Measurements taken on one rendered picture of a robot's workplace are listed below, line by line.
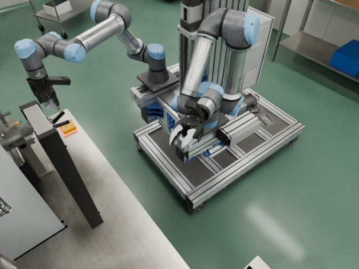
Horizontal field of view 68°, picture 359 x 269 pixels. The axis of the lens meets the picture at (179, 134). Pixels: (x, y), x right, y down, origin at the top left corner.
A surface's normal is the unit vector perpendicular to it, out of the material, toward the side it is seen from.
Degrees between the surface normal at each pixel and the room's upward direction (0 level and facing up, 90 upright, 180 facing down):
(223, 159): 0
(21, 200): 90
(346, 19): 90
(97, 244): 0
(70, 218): 0
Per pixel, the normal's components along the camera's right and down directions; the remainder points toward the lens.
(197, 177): -0.01, -0.67
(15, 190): 0.62, 0.58
